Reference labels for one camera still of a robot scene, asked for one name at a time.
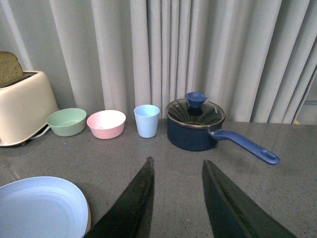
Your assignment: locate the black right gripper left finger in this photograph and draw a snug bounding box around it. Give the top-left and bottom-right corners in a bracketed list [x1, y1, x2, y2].
[85, 157, 155, 238]

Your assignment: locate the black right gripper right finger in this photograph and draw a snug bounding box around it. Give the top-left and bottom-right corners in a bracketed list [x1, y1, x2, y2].
[202, 160, 295, 238]

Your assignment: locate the pink plate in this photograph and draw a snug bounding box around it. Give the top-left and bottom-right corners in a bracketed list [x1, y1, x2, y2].
[85, 204, 91, 235]

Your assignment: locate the light blue plate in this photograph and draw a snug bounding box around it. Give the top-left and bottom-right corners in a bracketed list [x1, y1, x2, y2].
[0, 177, 88, 238]

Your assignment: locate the dark blue saucepan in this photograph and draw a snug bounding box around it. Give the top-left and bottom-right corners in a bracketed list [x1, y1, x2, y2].
[167, 118, 280, 165]

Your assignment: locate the pink bowl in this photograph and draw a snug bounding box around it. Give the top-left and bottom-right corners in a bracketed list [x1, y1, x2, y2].
[87, 110, 126, 139]

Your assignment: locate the light blue cup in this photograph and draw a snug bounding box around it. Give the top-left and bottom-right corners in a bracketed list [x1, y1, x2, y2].
[134, 105, 160, 138]

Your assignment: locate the glass lid blue knob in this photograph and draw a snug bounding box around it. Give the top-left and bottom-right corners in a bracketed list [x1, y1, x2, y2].
[166, 92, 225, 128]

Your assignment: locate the light green bowl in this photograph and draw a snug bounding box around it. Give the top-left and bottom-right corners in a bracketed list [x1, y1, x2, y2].
[47, 108, 87, 137]

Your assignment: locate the cream white toaster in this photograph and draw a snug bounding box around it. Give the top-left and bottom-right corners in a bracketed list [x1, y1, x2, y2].
[0, 71, 58, 147]

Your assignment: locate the grey curtain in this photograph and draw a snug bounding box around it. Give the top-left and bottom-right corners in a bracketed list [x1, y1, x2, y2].
[0, 0, 317, 124]

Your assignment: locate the brown bread slice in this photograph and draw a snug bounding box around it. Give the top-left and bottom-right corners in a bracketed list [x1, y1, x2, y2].
[0, 51, 24, 87]

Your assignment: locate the white toaster cable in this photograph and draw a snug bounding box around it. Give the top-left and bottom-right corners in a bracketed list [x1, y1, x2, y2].
[30, 125, 52, 139]

